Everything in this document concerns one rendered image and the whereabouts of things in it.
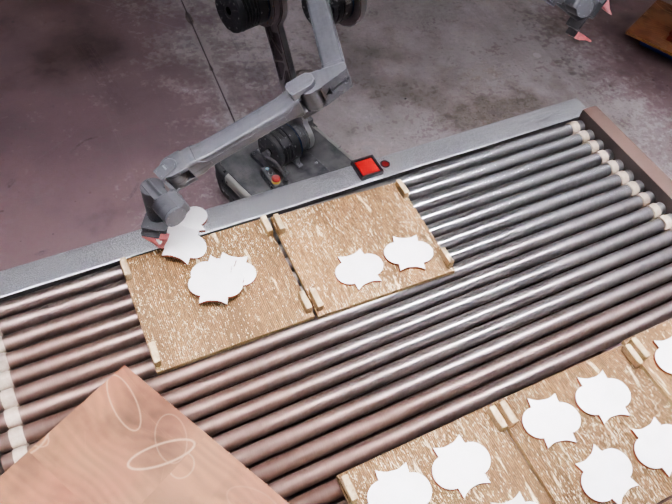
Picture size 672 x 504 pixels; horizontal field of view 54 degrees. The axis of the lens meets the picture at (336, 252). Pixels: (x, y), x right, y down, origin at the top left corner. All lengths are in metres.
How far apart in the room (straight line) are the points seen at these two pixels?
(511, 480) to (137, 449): 0.82
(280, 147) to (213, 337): 1.34
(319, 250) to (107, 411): 0.70
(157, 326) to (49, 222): 1.60
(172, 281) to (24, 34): 2.73
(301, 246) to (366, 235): 0.19
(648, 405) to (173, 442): 1.13
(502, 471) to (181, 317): 0.85
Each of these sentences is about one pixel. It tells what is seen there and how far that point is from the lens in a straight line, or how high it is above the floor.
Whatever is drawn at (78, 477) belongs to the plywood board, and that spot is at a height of 1.04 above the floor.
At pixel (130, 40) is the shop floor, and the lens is 4.12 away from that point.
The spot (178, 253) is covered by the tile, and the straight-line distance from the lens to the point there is 1.78.
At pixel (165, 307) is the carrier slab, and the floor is 0.94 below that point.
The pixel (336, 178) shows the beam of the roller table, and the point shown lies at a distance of 2.02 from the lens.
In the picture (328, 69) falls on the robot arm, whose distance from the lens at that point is 1.62.
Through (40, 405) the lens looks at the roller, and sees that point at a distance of 1.69.
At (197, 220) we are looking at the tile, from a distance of 1.90.
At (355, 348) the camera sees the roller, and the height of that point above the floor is 0.92.
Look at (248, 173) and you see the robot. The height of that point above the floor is 0.24.
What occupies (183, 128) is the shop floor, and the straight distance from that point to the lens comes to 3.52.
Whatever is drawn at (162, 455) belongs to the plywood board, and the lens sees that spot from 1.45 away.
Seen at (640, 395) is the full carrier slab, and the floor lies 0.94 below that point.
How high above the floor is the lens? 2.39
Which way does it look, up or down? 53 degrees down
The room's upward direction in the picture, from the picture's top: 8 degrees clockwise
